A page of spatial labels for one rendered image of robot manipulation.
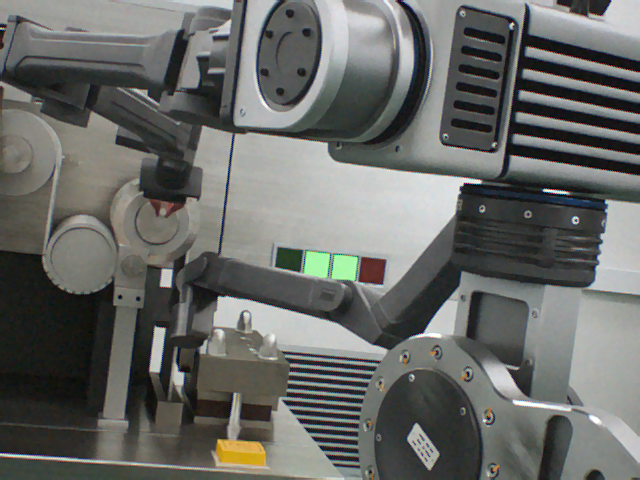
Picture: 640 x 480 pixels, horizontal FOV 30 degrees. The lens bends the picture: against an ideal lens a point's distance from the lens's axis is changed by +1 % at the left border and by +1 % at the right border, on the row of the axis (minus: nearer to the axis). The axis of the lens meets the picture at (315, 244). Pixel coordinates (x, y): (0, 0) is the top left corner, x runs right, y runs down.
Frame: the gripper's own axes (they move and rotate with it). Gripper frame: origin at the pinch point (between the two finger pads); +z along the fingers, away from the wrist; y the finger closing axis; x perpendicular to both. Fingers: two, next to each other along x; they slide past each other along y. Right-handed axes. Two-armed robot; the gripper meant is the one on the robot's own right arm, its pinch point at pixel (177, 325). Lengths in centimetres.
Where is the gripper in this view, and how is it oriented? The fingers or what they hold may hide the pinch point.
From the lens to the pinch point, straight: 210.0
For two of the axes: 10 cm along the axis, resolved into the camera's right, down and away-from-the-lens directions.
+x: 0.1, -9.0, 4.4
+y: 9.7, 1.1, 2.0
